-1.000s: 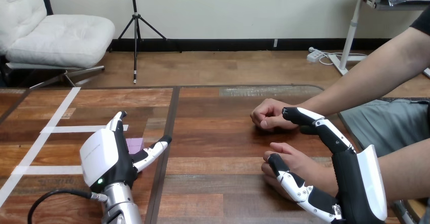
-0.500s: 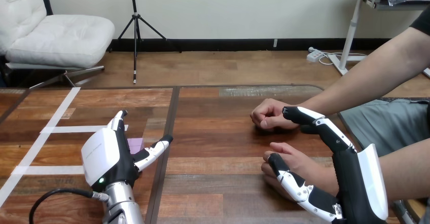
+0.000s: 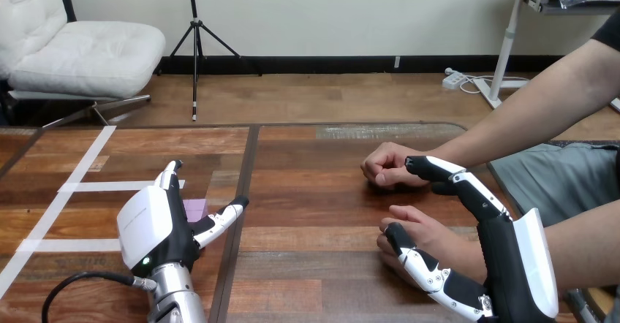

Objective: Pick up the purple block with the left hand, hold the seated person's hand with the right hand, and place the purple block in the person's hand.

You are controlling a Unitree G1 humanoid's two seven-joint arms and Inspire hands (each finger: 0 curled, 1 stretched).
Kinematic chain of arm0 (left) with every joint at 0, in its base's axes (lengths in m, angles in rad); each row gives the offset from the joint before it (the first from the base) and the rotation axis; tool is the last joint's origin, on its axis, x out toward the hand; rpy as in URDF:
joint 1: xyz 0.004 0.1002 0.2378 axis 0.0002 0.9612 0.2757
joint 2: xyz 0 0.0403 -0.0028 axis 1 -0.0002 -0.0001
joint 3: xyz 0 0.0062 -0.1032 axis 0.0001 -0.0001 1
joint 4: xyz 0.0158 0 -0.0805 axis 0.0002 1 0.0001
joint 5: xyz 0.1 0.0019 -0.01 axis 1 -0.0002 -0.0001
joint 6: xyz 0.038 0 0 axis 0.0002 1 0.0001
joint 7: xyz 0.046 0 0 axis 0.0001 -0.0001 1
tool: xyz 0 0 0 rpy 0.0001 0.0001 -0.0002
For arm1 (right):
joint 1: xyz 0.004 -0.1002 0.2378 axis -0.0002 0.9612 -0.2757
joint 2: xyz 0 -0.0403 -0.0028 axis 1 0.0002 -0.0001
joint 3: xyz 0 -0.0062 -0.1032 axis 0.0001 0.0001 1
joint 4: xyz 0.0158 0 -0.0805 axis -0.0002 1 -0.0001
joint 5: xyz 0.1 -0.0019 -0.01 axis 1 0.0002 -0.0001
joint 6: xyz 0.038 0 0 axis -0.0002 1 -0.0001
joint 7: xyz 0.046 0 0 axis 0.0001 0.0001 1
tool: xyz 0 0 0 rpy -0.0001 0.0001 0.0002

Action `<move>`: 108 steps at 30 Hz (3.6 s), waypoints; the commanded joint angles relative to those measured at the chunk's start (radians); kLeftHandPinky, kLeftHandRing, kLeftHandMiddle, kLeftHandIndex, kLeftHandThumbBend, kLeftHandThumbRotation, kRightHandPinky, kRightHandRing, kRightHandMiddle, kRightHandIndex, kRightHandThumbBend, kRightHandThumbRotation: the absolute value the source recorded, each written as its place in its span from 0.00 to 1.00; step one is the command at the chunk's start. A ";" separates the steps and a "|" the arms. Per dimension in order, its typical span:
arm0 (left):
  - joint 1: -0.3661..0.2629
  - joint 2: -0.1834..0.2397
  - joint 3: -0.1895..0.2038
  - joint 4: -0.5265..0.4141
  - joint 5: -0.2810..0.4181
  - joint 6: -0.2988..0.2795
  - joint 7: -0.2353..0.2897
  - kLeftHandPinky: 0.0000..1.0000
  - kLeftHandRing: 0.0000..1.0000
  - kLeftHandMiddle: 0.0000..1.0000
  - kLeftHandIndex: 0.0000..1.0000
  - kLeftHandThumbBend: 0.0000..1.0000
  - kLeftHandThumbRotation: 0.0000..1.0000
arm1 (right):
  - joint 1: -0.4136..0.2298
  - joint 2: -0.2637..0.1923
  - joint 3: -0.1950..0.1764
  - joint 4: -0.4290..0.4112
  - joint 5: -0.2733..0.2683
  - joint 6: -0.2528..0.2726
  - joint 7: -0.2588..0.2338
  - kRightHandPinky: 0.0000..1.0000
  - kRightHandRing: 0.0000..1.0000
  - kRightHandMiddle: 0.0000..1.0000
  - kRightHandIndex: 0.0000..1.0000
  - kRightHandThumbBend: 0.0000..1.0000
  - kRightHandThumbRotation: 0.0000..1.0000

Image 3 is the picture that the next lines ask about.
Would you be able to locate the person's hand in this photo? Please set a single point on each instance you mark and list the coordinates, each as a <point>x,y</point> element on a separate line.
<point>431,236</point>
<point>387,163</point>

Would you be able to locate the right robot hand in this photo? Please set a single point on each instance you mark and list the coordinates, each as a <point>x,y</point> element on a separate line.
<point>508,272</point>

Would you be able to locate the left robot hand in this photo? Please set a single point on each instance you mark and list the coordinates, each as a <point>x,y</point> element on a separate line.
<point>150,224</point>

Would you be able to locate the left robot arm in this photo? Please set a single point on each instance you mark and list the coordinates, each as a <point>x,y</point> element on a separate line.
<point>179,292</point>

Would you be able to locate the person's forearm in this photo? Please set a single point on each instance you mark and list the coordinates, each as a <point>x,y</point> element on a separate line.
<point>533,112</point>
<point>586,255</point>

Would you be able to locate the purple block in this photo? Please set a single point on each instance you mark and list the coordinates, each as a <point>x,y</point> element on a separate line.
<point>196,209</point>

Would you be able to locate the person's body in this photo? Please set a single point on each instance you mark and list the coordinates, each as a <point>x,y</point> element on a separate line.
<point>562,180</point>

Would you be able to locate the white power strip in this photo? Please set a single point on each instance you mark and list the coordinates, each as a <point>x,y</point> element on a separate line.
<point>453,79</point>

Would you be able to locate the white desk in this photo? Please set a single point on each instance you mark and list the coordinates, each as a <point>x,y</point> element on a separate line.
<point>506,45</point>

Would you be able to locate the white cushioned chair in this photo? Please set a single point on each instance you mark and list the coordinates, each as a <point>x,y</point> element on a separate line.
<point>82,54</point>

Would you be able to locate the black tripod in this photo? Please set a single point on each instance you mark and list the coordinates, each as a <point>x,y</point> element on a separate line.
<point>195,45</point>

